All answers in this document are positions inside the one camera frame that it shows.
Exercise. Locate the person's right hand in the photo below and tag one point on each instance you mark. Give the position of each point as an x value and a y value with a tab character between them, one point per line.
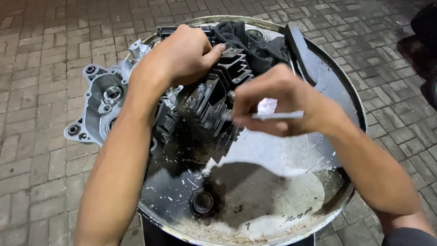
286	99

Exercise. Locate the person's left hand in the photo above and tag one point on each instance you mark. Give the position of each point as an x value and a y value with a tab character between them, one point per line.
177	58

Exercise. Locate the person's right fingers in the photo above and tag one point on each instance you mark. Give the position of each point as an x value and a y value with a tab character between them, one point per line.
246	109

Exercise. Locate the silver scraper blade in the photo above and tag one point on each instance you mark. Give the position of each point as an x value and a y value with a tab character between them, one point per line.
280	115

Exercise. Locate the black finned engine cylinder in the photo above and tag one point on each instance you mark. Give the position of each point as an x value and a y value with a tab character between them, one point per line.
208	102

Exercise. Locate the black cloth rag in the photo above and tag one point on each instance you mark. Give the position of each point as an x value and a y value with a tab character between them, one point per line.
252	42

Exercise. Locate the round metal drum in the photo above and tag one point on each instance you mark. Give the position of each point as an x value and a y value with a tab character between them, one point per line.
266	184

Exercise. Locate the black flat bar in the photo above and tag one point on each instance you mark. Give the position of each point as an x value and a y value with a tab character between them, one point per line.
300	51

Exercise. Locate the drum bung cap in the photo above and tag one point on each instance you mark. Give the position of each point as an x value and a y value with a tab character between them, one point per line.
202	203

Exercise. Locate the black metal engine part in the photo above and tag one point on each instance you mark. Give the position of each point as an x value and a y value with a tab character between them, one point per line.
167	31

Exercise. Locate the silver aluminium engine crankcase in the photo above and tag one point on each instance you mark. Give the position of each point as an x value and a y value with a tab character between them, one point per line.
102	99

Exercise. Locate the dark grey sleeve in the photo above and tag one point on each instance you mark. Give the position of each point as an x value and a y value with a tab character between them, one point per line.
409	237

